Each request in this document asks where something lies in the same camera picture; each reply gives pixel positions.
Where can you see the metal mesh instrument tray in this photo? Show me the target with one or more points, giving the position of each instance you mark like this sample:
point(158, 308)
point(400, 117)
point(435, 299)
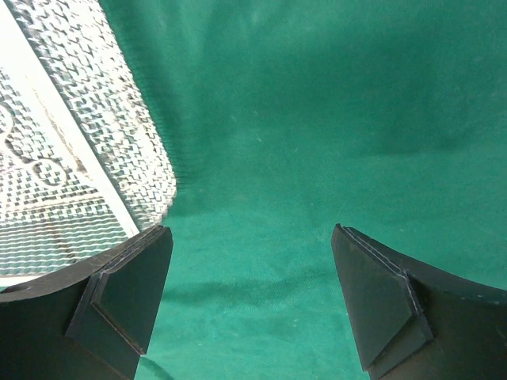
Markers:
point(74, 100)

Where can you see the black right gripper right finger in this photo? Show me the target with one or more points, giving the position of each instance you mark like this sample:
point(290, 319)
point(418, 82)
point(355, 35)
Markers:
point(411, 320)

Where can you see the green surgical cloth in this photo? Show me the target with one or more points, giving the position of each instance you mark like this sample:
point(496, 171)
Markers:
point(283, 119)

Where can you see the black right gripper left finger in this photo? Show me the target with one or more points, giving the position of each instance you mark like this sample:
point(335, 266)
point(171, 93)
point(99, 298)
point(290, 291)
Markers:
point(90, 320)

